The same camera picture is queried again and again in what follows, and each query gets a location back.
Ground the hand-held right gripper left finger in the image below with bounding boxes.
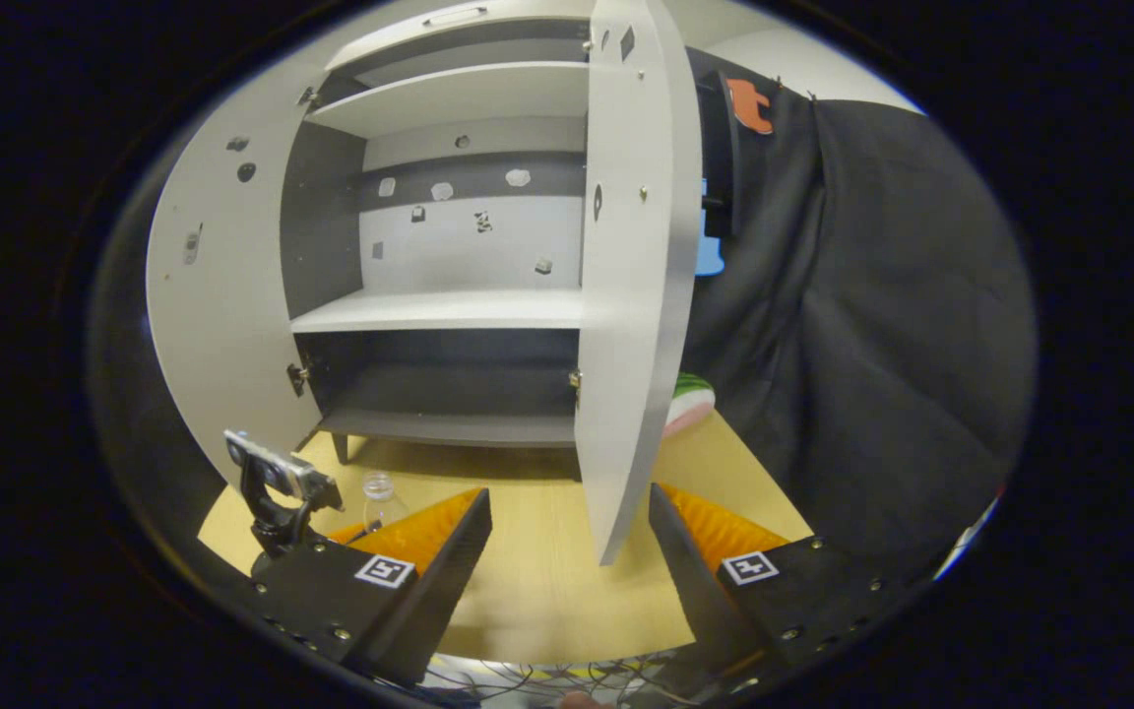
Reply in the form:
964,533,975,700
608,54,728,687
250,487,494,688

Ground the white door with headphone sticker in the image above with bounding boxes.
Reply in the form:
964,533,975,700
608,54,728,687
572,0,706,567

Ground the black door handle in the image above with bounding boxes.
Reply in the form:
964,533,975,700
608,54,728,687
700,69,742,239

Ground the tangle of cables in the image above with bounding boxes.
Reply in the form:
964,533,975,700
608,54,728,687
417,648,760,709

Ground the watermelon slice toy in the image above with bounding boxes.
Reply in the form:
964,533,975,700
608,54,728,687
663,372,717,439

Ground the white grey cabinet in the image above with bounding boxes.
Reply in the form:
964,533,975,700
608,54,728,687
277,0,607,464

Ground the white door with camera sticker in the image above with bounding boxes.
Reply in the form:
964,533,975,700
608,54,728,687
144,74,327,488

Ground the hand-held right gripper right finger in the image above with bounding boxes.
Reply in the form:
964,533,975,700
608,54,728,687
648,483,913,690

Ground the clear plastic bottle green label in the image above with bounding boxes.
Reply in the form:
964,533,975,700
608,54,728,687
360,472,410,538

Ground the white cabinet shelf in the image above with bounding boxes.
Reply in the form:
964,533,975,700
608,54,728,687
289,288,586,335
304,61,593,140

